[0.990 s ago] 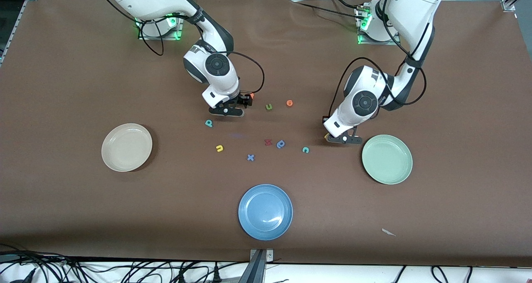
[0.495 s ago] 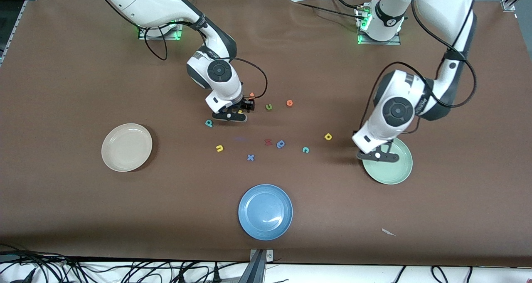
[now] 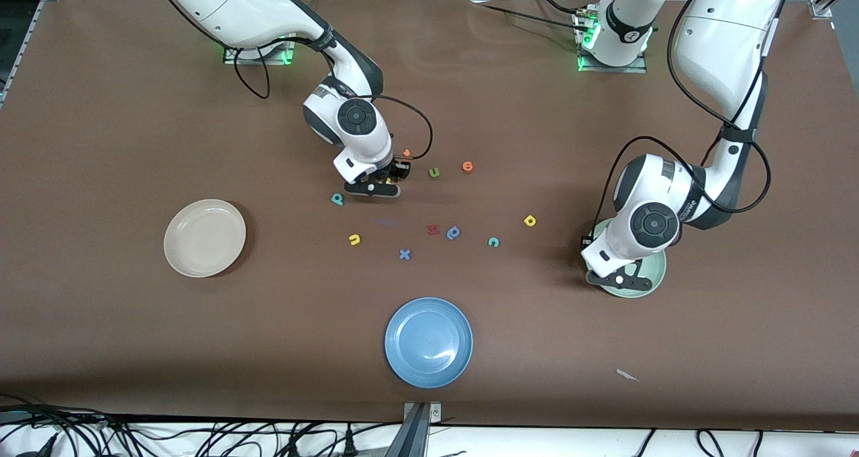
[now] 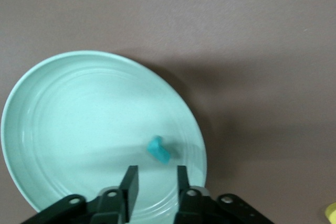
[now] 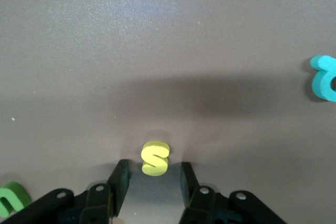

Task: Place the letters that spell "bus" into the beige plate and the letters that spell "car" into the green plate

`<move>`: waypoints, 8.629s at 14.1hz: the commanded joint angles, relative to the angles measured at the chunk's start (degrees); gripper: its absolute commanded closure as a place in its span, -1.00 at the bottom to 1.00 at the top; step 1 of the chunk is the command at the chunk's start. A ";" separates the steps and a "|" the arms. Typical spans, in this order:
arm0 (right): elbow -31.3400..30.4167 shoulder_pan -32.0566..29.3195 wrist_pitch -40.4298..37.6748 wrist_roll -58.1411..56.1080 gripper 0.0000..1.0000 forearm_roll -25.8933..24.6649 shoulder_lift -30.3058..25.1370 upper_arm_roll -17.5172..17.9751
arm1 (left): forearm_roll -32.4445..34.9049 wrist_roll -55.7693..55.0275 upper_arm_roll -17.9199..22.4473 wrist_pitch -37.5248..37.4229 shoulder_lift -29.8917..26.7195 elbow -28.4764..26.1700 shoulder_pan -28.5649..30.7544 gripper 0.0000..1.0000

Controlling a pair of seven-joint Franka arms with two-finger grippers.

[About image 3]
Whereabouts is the green plate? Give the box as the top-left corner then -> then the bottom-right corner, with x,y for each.
591,217 -> 668,299

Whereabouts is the brown table cover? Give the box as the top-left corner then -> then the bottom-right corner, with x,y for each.
0,0 -> 859,431

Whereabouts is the blue plate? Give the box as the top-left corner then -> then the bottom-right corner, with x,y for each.
385,297 -> 474,389

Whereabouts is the beige plate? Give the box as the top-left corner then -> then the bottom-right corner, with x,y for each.
164,199 -> 247,278

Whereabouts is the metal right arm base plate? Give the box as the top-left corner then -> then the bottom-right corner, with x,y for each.
223,40 -> 297,66

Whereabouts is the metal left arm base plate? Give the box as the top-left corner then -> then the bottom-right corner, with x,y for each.
577,11 -> 648,74

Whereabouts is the black base power cable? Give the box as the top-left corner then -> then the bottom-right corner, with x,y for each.
470,0 -> 591,32

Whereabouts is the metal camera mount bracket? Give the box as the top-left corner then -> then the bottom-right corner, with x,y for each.
385,401 -> 443,457

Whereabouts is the black cable tangle with plugs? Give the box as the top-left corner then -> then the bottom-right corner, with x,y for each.
144,420 -> 403,457

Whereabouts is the black cable bundle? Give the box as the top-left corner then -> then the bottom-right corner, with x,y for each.
0,393 -> 145,457

